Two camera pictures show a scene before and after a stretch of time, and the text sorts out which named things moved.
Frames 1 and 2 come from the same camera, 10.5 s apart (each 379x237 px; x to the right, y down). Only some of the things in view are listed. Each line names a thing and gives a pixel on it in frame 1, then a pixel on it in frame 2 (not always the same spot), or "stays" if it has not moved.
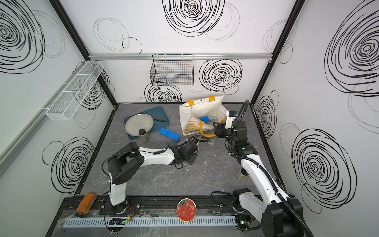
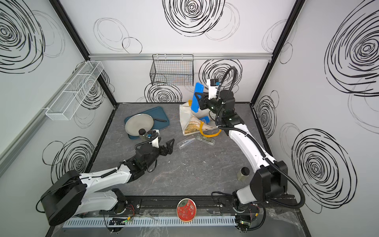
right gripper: (219, 130) to (204, 99)
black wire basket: (172, 70) stays
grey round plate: (138, 121) stays
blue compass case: (206, 119) stays
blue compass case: (169, 134) to (199, 88)
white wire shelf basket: (66, 103) stays
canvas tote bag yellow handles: (201, 116) stays
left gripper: (193, 158) to (169, 149)
